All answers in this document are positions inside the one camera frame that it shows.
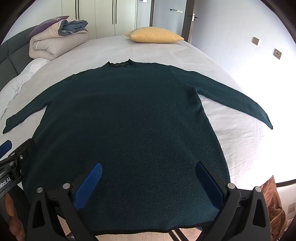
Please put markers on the small wall control panel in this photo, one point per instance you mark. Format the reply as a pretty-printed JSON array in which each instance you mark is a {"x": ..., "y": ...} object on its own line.
[{"x": 176, "y": 11}]

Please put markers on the purple pillow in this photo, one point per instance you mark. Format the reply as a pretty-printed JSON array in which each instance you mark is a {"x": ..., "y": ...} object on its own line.
[{"x": 49, "y": 24}]

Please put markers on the person's left hand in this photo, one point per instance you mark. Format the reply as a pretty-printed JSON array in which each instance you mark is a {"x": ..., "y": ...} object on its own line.
[{"x": 9, "y": 206}]

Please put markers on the white pillow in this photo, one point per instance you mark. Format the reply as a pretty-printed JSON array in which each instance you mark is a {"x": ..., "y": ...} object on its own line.
[{"x": 20, "y": 78}]

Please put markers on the yellow pillow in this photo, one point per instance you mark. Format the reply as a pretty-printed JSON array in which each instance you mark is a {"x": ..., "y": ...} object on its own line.
[{"x": 153, "y": 36}]

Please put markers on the dark grey padded headboard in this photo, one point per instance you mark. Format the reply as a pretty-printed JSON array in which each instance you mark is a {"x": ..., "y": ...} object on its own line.
[{"x": 11, "y": 54}]

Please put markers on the dark framed door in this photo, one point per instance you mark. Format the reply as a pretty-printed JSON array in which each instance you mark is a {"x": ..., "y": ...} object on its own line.
[{"x": 170, "y": 20}]

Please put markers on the folded beige duvet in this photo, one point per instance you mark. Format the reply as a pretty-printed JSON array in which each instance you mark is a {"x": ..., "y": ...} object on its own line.
[{"x": 46, "y": 45}]

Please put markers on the cream wardrobe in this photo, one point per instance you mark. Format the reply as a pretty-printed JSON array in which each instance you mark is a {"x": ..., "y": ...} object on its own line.
[{"x": 104, "y": 18}]

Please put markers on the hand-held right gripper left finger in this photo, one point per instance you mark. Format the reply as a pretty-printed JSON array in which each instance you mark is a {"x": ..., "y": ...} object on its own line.
[{"x": 87, "y": 185}]

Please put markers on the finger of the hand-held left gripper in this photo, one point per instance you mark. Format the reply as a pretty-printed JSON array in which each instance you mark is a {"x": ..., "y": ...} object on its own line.
[
  {"x": 5, "y": 147},
  {"x": 26, "y": 148}
]

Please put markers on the dark green sweater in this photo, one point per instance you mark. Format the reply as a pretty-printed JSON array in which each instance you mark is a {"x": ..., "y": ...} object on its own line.
[{"x": 129, "y": 120}]

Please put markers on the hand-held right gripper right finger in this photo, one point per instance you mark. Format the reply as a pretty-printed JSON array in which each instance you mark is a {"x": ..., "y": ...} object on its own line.
[{"x": 208, "y": 185}]

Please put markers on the blue-grey crumpled blanket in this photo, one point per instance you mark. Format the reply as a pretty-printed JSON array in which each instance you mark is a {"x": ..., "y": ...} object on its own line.
[{"x": 74, "y": 27}]

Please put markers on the metal wall socket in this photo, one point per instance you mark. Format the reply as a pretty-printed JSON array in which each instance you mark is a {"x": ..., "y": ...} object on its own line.
[{"x": 277, "y": 53}]

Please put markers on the bed with white sheet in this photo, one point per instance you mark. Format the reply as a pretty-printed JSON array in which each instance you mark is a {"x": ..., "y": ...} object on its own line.
[{"x": 161, "y": 53}]

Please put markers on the brown plastic bag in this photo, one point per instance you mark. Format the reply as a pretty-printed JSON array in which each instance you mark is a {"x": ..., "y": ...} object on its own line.
[{"x": 274, "y": 204}]

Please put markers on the metal wall switch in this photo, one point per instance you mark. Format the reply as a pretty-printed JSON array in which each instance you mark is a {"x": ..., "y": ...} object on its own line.
[{"x": 255, "y": 41}]

